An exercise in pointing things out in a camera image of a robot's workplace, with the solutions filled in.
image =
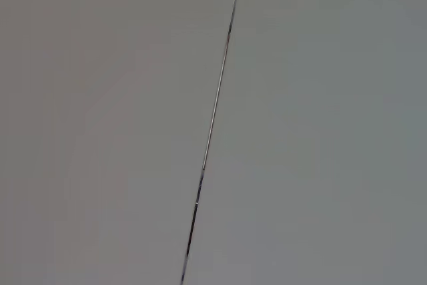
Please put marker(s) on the thin seam strip between panels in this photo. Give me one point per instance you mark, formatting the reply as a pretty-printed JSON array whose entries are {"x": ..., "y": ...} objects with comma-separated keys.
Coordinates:
[{"x": 216, "y": 98}]

